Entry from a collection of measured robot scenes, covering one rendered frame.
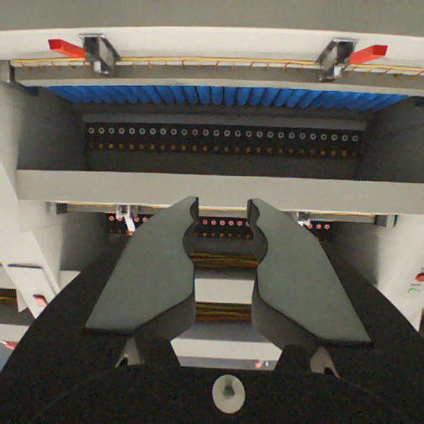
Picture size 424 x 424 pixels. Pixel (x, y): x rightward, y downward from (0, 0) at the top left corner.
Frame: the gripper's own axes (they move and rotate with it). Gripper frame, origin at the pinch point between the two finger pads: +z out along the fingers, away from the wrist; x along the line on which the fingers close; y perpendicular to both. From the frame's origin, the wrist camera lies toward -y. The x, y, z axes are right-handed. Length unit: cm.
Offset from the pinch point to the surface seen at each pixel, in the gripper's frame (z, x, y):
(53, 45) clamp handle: 10.5, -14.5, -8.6
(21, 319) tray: 21, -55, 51
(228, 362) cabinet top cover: 23, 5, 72
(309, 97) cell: 25.6, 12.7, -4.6
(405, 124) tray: 26.7, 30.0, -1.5
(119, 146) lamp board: 30.6, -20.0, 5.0
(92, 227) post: 30.2, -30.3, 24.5
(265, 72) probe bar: 20.9, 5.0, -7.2
